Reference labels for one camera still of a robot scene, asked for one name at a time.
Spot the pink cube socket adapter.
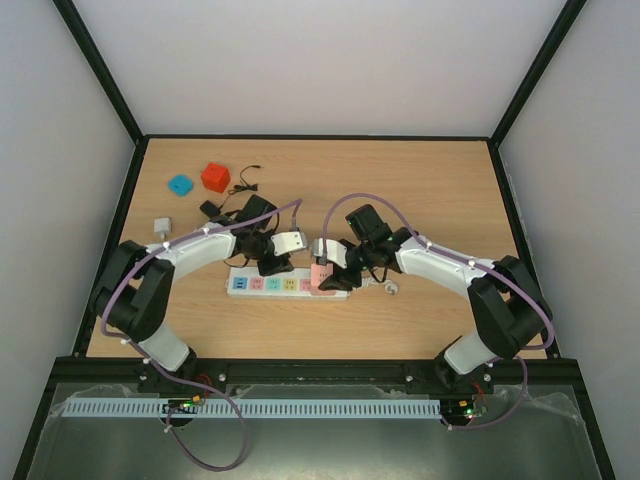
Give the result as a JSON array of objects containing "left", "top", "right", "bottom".
[{"left": 309, "top": 263, "right": 335, "bottom": 296}]

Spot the black power adapter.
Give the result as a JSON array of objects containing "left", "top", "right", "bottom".
[{"left": 199, "top": 200, "right": 221, "bottom": 219}]

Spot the black adapter cable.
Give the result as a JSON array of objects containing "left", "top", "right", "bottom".
[{"left": 217, "top": 164, "right": 264, "bottom": 206}]

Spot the red cube socket adapter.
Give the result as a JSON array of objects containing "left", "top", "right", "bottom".
[{"left": 200, "top": 162, "right": 231, "bottom": 193}]

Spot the white usb charger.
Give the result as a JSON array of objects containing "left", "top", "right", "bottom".
[{"left": 153, "top": 217, "right": 172, "bottom": 239}]

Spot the blue plug adapter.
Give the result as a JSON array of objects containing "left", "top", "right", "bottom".
[{"left": 167, "top": 174, "right": 194, "bottom": 197}]

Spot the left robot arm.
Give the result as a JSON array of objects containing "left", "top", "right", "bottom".
[{"left": 90, "top": 195, "right": 308, "bottom": 372}]

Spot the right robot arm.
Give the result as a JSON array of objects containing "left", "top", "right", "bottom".
[{"left": 311, "top": 204, "right": 554, "bottom": 392}]

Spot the white power strip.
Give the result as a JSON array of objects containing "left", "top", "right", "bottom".
[{"left": 226, "top": 267, "right": 349, "bottom": 300}]

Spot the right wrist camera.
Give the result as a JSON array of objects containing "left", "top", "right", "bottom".
[{"left": 311, "top": 238, "right": 360, "bottom": 272}]

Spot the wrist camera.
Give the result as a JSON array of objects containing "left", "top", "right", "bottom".
[
  {"left": 270, "top": 230, "right": 308, "bottom": 257},
  {"left": 311, "top": 238, "right": 360, "bottom": 272}
]

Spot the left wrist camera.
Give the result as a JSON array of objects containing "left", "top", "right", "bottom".
[{"left": 270, "top": 230, "right": 308, "bottom": 257}]

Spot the white power strip cord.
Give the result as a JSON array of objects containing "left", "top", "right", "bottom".
[{"left": 359, "top": 277, "right": 401, "bottom": 296}]

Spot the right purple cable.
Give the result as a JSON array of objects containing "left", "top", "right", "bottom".
[{"left": 319, "top": 192, "right": 557, "bottom": 432}]

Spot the purple cable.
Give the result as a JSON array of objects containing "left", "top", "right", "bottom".
[
  {"left": 319, "top": 192, "right": 557, "bottom": 432},
  {"left": 99, "top": 198, "right": 305, "bottom": 471}
]

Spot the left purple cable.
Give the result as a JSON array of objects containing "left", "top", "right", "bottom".
[{"left": 99, "top": 198, "right": 305, "bottom": 471}]

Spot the black mounting rail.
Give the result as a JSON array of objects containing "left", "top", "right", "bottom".
[{"left": 46, "top": 357, "right": 583, "bottom": 398}]

